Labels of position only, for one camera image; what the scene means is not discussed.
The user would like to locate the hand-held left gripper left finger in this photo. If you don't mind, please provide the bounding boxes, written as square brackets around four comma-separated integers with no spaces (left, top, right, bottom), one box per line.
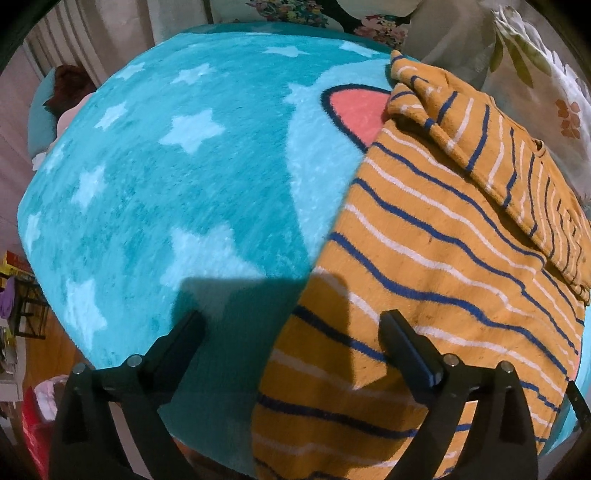
[48,310,206,480]

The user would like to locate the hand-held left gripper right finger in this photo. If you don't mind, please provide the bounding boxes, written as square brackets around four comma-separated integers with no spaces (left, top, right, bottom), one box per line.
[378,309,539,480]

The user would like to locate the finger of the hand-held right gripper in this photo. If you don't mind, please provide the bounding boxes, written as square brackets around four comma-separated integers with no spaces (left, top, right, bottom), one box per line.
[566,379,591,432]

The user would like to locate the yellow striped small shirt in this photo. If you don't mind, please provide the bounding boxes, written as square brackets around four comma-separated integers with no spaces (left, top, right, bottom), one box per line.
[252,50,591,480]

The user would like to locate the pink cloth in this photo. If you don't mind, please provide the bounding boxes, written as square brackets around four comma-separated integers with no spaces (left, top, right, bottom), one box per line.
[34,375,71,422]

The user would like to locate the teal star cartoon blanket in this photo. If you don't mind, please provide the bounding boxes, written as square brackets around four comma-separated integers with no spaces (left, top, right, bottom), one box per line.
[17,22,583,476]

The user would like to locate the black metal rack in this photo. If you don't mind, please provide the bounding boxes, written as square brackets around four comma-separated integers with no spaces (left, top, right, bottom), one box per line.
[9,272,51,341]

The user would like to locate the red bag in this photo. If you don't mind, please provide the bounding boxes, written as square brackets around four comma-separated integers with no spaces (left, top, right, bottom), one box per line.
[21,387,52,480]

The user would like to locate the purple cloth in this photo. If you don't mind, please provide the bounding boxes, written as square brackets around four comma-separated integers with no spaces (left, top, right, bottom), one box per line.
[0,277,18,320]

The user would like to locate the yellow box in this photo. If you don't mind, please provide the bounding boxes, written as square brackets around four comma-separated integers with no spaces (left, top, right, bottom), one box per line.
[0,249,34,279]

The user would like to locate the teal cushion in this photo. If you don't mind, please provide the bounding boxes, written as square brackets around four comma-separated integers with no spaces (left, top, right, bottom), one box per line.
[27,69,63,158]

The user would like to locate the dark brown plush toy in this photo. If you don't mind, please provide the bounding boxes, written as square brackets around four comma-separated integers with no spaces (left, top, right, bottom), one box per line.
[43,65,99,116]

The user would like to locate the leaf print white pillow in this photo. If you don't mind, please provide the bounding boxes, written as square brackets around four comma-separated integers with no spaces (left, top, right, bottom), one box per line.
[480,0,591,206]

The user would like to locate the beige curtain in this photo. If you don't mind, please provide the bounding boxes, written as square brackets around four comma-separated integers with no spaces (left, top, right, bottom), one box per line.
[25,0,213,90]

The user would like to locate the tree print cream pillow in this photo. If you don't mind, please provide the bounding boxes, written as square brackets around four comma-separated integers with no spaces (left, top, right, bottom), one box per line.
[210,0,413,51]

